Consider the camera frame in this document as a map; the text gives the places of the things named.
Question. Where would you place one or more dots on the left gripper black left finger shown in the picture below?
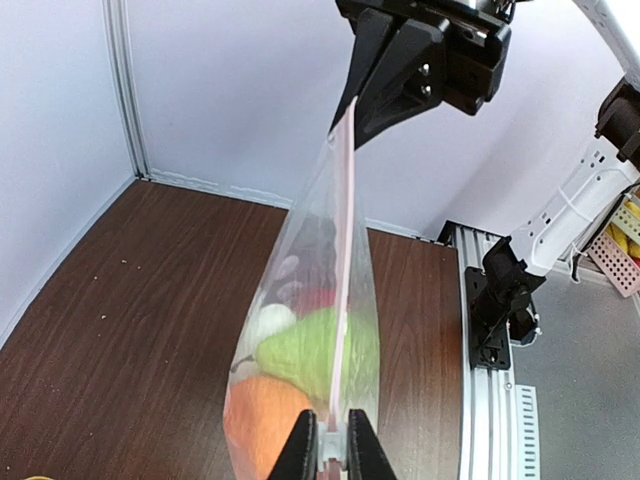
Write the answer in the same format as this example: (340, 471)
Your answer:
(298, 459)

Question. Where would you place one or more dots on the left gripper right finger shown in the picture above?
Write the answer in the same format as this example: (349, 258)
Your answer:
(366, 459)

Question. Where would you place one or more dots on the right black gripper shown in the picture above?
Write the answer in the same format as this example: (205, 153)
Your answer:
(408, 56)

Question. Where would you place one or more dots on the orange fruit toy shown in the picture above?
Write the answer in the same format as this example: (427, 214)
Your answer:
(259, 415)

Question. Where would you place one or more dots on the light green pepper toy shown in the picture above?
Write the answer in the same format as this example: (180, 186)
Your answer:
(303, 355)

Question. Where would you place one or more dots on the clear zip top bag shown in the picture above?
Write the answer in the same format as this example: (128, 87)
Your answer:
(323, 243)

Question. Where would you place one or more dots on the white eggplant toy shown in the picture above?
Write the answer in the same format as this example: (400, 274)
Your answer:
(270, 320)

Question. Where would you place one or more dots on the small red fruit toy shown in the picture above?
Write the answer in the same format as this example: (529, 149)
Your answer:
(309, 300)

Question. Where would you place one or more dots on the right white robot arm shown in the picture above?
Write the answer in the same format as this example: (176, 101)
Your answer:
(506, 174)

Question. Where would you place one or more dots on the pink perforated storage basket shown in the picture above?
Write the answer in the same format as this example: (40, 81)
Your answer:
(616, 249)

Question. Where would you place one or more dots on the aluminium front rail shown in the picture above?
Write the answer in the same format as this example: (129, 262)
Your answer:
(499, 426)

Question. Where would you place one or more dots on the right aluminium frame post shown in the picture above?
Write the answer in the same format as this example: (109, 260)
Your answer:
(119, 47)

